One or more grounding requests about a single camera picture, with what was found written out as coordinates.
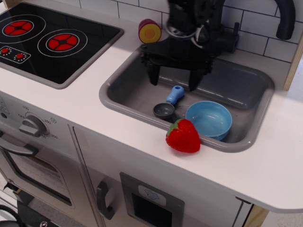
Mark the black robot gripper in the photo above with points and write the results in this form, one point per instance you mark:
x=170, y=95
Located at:
x=177, y=51

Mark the blue handled grey spoon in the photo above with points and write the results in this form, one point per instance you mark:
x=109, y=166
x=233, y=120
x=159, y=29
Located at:
x=165, y=110

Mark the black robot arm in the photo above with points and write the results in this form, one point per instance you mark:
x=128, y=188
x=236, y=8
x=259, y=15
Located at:
x=202, y=15

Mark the grey toy sink basin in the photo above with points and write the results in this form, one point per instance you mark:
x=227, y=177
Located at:
x=244, y=91

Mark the light blue plastic bowl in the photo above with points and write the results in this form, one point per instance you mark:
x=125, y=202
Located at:
x=210, y=119

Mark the yellow pink toy cylinder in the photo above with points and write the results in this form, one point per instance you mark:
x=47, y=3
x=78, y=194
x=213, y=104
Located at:
x=149, y=31

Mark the red toy strawberry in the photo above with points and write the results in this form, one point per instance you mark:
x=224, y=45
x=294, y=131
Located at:
x=182, y=136

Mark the black toy faucet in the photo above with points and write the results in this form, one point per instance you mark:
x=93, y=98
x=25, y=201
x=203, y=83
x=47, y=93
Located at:
x=271, y=28

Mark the black toy stovetop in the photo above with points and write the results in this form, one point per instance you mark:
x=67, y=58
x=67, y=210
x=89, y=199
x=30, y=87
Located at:
x=51, y=47

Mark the grey dishwasher panel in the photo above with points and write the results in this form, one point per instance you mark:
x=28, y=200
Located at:
x=150, y=205

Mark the grey oven knob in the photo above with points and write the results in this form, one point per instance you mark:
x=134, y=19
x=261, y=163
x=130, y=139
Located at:
x=32, y=126

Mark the toy oven door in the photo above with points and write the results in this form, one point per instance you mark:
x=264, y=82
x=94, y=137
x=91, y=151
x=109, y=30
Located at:
x=36, y=176

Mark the grey cabinet door handle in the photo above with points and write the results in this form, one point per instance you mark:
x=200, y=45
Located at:
x=101, y=192

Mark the grey oven door handle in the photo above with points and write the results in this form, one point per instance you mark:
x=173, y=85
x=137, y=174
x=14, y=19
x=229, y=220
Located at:
x=27, y=150

